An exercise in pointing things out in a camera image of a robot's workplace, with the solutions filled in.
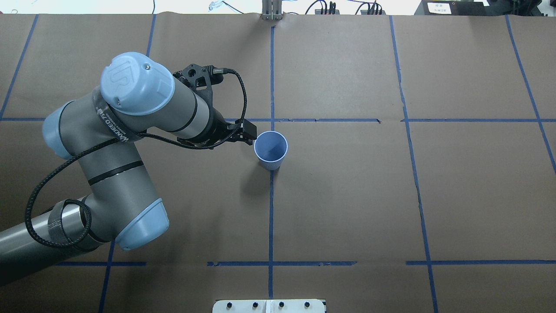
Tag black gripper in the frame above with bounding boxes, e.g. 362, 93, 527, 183
189, 109, 258, 147

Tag blue ribbed cup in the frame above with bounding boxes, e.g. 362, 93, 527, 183
253, 130, 288, 171

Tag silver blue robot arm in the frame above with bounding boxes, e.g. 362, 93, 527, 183
1, 52, 257, 286

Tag upper orange black connector box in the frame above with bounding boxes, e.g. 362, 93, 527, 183
311, 0, 340, 15

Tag brown paper table cover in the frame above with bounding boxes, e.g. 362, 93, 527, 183
0, 12, 556, 313

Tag black labelled power box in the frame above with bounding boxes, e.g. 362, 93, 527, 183
414, 0, 487, 16

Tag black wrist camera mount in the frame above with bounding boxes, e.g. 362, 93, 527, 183
172, 64, 225, 107

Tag aluminium frame post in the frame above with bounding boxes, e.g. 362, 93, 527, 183
261, 0, 283, 20

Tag black braided cable left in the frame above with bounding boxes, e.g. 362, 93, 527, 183
24, 67, 248, 248

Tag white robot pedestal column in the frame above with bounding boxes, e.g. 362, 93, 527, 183
212, 299, 328, 313

